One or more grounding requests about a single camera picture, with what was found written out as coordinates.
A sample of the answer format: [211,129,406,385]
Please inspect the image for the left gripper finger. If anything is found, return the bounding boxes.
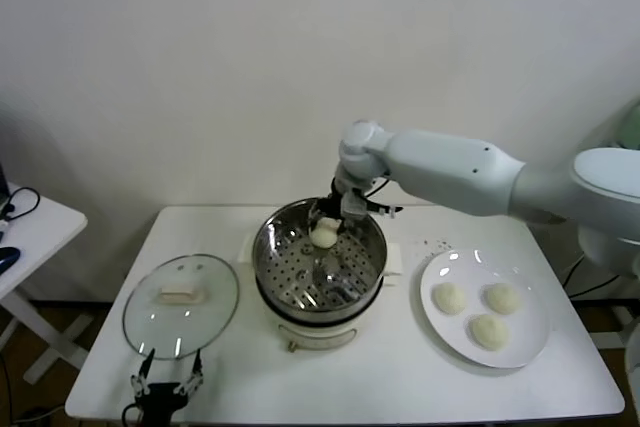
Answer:
[130,349,157,398]
[177,350,205,394]

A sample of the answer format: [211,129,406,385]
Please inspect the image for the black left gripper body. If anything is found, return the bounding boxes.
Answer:
[133,383,189,427]

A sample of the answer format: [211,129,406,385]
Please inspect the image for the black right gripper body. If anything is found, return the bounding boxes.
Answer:
[319,191,347,223]

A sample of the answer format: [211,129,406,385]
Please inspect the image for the white steamed baozi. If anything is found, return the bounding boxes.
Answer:
[431,281,468,316]
[309,219,342,249]
[483,281,525,316]
[467,314,512,350]

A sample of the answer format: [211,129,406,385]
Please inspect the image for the stainless steel steamer basket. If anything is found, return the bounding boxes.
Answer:
[251,196,389,321]

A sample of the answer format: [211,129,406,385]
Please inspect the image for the cream electric cooker base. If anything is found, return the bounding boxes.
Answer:
[238,234,404,354]

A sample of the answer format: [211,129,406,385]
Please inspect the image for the white round plate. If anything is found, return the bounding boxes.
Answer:
[418,248,551,369]

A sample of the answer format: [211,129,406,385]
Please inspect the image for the white folding side table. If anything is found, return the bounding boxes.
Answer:
[0,181,89,386]

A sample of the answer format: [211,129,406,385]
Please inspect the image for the blue computer mouse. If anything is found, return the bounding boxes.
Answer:
[0,246,23,274]

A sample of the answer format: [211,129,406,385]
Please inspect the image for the pale green object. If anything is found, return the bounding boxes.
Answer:
[607,99,640,153]

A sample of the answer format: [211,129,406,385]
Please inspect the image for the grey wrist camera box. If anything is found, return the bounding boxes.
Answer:
[342,189,370,222]

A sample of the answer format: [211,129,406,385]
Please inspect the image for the left gripper wire bundle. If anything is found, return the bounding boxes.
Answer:
[121,403,144,427]

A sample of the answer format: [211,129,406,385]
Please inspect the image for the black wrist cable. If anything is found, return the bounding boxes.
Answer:
[364,174,405,219]

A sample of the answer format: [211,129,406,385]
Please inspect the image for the glass lid with cream handle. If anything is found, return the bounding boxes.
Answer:
[122,253,241,361]

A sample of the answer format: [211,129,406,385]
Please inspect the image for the thin black looped cable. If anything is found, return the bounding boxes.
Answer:
[0,186,42,222]

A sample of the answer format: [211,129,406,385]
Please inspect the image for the black background cable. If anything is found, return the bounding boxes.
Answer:
[564,250,624,299]

